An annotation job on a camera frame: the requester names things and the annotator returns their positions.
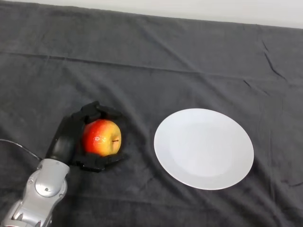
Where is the black cloth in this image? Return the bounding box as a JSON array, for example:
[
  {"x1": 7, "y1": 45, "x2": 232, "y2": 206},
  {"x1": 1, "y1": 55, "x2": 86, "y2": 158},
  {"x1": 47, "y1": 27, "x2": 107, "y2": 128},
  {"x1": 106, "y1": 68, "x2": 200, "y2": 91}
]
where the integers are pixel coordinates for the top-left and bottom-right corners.
[{"x1": 0, "y1": 0, "x2": 303, "y2": 227}]

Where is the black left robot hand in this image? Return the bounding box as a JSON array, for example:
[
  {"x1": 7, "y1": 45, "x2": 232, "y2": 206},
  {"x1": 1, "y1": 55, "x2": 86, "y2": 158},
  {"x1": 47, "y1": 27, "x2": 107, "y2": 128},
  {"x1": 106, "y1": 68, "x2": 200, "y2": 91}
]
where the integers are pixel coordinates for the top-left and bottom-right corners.
[{"x1": 45, "y1": 101, "x2": 126, "y2": 174}]

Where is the red yellow apple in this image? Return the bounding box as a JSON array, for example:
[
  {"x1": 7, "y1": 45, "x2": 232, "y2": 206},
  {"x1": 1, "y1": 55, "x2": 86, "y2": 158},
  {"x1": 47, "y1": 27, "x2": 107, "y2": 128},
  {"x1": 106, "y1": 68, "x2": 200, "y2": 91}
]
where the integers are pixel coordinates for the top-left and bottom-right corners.
[{"x1": 82, "y1": 119, "x2": 122, "y2": 157}]

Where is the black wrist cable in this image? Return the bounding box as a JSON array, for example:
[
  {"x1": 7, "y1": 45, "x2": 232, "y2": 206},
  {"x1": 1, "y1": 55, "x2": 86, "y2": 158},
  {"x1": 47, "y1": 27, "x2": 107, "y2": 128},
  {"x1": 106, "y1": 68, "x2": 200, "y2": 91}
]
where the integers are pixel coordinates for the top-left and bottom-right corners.
[{"x1": 0, "y1": 139, "x2": 43, "y2": 160}]

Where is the white round plate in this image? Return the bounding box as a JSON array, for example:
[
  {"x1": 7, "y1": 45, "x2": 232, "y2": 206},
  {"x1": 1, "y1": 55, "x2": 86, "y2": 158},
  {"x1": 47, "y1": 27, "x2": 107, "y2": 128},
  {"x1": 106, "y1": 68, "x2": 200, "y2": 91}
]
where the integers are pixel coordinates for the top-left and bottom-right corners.
[{"x1": 153, "y1": 108, "x2": 255, "y2": 191}]

